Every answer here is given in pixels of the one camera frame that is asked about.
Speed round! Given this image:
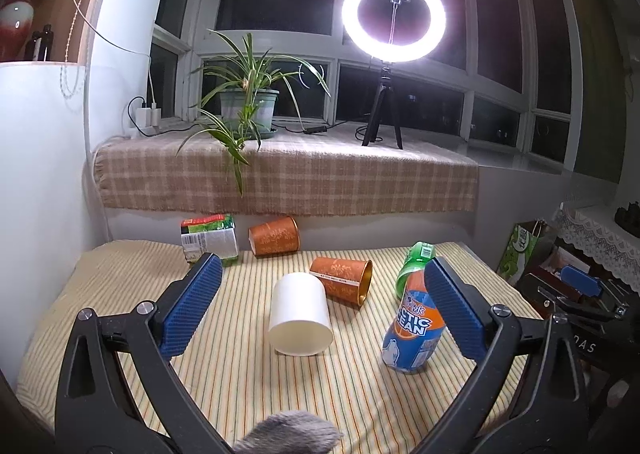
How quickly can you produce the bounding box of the white beaded cord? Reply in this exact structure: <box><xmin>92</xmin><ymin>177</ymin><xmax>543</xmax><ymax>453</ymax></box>
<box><xmin>59</xmin><ymin>0</ymin><xmax>117</xmax><ymax>98</ymax></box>

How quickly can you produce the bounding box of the potted spider plant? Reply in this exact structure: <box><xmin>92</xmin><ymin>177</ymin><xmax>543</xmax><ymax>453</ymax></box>
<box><xmin>175</xmin><ymin>28</ymin><xmax>332</xmax><ymax>197</ymax></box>

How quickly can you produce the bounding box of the dark figurine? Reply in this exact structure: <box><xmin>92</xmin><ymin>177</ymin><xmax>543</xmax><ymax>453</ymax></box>
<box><xmin>614</xmin><ymin>201</ymin><xmax>640</xmax><ymax>231</ymax></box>

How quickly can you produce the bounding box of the white window frame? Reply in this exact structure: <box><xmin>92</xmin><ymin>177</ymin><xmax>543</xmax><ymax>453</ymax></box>
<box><xmin>149</xmin><ymin>0</ymin><xmax>576</xmax><ymax>166</ymax></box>

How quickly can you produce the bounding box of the white lace cloth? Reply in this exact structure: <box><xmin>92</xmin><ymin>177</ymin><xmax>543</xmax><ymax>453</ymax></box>
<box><xmin>554</xmin><ymin>205</ymin><xmax>640</xmax><ymax>294</ymax></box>

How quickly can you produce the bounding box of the black power cable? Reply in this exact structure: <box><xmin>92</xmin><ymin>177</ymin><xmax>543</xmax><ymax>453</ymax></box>
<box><xmin>270</xmin><ymin>120</ymin><xmax>373</xmax><ymax>141</ymax></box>

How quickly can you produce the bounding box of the ring light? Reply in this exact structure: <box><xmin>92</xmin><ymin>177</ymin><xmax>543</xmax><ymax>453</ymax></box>
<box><xmin>341</xmin><ymin>0</ymin><xmax>446</xmax><ymax>63</ymax></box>

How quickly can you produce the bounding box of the green paper bag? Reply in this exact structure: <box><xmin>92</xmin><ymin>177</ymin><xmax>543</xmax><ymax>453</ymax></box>
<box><xmin>497</xmin><ymin>220</ymin><xmax>562</xmax><ymax>288</ymax></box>

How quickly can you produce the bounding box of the red and white vase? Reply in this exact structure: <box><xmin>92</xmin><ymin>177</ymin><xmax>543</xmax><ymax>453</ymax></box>
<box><xmin>0</xmin><ymin>0</ymin><xmax>55</xmax><ymax>61</ymax></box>

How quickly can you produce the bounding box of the blue and orange bottle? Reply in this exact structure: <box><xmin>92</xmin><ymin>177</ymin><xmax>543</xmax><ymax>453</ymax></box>
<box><xmin>382</xmin><ymin>268</ymin><xmax>447</xmax><ymax>375</ymax></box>

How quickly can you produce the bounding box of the white cup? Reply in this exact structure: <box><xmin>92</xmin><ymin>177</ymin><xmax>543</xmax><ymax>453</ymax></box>
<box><xmin>268</xmin><ymin>272</ymin><xmax>334</xmax><ymax>358</ymax></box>

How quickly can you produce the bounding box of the black tripod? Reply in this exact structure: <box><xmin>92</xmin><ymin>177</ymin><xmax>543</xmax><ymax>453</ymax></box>
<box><xmin>361</xmin><ymin>62</ymin><xmax>405</xmax><ymax>150</ymax></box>

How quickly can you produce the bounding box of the green drink carton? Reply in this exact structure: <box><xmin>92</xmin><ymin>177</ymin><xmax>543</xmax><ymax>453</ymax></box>
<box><xmin>180</xmin><ymin>214</ymin><xmax>240</xmax><ymax>267</ymax></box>

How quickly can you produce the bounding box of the yellow striped tablecloth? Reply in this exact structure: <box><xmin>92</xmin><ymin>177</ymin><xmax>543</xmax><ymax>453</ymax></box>
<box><xmin>15</xmin><ymin>239</ymin><xmax>547</xmax><ymax>454</ymax></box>

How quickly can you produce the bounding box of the white wall charger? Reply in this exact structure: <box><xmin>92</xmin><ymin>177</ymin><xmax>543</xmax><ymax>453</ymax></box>
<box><xmin>134</xmin><ymin>103</ymin><xmax>162</xmax><ymax>128</ymax></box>

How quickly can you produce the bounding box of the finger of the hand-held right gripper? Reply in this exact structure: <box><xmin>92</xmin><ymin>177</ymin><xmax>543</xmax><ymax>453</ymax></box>
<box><xmin>524</xmin><ymin>264</ymin><xmax>632</xmax><ymax>309</ymax></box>
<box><xmin>536</xmin><ymin>285</ymin><xmax>630</xmax><ymax>322</ymax></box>

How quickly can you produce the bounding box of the grey furry object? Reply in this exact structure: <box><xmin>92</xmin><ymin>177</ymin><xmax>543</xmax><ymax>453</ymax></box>
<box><xmin>232</xmin><ymin>411</ymin><xmax>346</xmax><ymax>454</ymax></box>

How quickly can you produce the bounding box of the orange patterned cup gold inside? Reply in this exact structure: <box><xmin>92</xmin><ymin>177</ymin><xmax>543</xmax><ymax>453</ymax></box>
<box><xmin>309</xmin><ymin>257</ymin><xmax>374</xmax><ymax>310</ymax></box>

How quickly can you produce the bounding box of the white charging cable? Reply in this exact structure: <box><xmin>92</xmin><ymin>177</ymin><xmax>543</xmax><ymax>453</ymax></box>
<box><xmin>59</xmin><ymin>0</ymin><xmax>157</xmax><ymax>108</ymax></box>

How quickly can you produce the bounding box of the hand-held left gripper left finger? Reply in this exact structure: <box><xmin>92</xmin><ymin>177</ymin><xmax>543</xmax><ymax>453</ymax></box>
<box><xmin>54</xmin><ymin>253</ymin><xmax>234</xmax><ymax>454</ymax></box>

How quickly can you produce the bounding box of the dark glass bottle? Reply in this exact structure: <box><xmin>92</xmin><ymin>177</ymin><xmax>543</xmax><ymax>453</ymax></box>
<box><xmin>31</xmin><ymin>24</ymin><xmax>54</xmax><ymax>61</ymax></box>

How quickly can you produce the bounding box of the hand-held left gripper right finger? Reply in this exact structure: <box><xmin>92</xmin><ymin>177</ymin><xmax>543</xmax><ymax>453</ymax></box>
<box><xmin>415</xmin><ymin>257</ymin><xmax>594</xmax><ymax>454</ymax></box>

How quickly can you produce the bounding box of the brown plaid cloth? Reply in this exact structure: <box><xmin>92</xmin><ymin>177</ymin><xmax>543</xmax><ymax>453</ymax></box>
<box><xmin>95</xmin><ymin>125</ymin><xmax>481</xmax><ymax>218</ymax></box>

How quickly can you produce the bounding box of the green plastic bottle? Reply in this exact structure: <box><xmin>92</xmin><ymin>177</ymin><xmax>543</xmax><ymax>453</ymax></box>
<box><xmin>396</xmin><ymin>241</ymin><xmax>437</xmax><ymax>297</ymax></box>

